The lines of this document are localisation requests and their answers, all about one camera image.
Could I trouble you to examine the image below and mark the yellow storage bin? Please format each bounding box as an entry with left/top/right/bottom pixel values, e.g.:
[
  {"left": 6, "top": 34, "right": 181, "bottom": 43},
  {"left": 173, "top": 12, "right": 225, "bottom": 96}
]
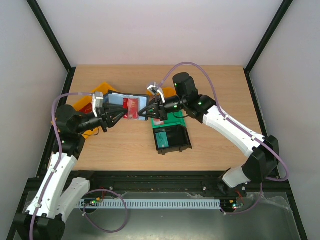
[{"left": 146, "top": 87, "right": 176, "bottom": 98}]

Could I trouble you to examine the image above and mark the grey slotted cable duct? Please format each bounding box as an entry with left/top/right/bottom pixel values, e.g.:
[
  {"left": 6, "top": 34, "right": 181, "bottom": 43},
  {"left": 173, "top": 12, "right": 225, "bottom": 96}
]
[{"left": 75, "top": 199, "right": 221, "bottom": 210}]

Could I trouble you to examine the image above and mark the black aluminium frame rail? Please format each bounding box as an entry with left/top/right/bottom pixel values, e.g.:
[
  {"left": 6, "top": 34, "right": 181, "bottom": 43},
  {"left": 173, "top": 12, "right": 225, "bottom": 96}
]
[{"left": 24, "top": 170, "right": 291, "bottom": 198}]

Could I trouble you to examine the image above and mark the long yellow divided tray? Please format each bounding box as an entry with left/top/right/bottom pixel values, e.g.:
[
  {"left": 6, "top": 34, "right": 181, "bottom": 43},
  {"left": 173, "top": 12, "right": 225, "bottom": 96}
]
[{"left": 50, "top": 81, "right": 118, "bottom": 140}]

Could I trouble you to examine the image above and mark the teal card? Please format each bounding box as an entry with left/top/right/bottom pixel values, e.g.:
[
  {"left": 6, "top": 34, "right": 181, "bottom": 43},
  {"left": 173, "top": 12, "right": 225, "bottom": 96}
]
[{"left": 155, "top": 131, "right": 169, "bottom": 149}]

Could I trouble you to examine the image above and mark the black frame post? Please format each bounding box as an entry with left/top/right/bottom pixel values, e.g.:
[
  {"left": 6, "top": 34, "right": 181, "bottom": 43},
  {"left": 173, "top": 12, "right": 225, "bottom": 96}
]
[
  {"left": 26, "top": 0, "right": 76, "bottom": 73},
  {"left": 244, "top": 0, "right": 294, "bottom": 74}
]

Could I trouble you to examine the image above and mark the red VIP cards stack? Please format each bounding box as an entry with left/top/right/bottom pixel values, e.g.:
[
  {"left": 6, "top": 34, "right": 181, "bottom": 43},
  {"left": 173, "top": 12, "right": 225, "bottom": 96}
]
[{"left": 82, "top": 104, "right": 93, "bottom": 114}]

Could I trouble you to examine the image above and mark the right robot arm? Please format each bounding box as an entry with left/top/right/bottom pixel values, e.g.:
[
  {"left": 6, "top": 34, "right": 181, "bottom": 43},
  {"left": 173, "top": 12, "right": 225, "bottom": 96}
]
[{"left": 138, "top": 72, "right": 279, "bottom": 196}]

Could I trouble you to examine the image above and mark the black storage bin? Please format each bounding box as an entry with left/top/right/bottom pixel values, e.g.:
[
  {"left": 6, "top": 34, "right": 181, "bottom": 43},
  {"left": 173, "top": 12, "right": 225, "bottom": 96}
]
[{"left": 153, "top": 126, "right": 193, "bottom": 155}]

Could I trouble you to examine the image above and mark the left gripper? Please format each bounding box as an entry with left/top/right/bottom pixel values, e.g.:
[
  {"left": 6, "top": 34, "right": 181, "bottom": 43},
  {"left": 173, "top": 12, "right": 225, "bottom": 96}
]
[{"left": 75, "top": 103, "right": 128, "bottom": 134}]

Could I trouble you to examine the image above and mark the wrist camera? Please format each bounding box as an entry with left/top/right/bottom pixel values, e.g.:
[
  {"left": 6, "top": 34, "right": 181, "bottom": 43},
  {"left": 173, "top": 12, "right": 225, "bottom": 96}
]
[
  {"left": 91, "top": 91, "right": 104, "bottom": 118},
  {"left": 146, "top": 82, "right": 166, "bottom": 103}
]

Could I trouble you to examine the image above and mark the left black frame post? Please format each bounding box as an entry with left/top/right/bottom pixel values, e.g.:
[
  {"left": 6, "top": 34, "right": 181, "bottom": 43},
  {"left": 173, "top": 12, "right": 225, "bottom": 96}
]
[{"left": 26, "top": 0, "right": 76, "bottom": 73}]

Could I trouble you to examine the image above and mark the green storage bin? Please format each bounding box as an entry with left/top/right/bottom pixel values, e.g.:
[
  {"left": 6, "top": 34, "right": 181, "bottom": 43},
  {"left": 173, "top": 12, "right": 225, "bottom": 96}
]
[{"left": 151, "top": 110, "right": 187, "bottom": 130}]

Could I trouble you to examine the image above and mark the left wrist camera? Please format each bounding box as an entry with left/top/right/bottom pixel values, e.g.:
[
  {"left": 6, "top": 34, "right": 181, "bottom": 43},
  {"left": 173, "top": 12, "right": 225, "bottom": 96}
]
[{"left": 91, "top": 91, "right": 104, "bottom": 118}]

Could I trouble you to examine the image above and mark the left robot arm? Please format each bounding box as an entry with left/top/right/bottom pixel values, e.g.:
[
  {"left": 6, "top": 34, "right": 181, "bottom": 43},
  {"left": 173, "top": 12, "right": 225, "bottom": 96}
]
[{"left": 13, "top": 103, "right": 128, "bottom": 240}]

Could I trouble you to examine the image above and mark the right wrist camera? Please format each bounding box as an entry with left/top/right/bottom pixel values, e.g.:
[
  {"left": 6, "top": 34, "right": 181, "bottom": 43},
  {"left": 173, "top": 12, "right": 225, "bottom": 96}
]
[{"left": 146, "top": 82, "right": 166, "bottom": 103}]

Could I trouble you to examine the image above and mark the red circle card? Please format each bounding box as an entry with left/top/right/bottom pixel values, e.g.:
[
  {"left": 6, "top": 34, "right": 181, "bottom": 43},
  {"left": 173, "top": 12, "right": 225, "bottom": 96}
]
[{"left": 153, "top": 119, "right": 165, "bottom": 126}]

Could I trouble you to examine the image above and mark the right black frame post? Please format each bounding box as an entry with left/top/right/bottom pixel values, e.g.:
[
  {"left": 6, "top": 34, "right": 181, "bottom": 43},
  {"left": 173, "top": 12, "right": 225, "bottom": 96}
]
[{"left": 244, "top": 0, "right": 294, "bottom": 74}]

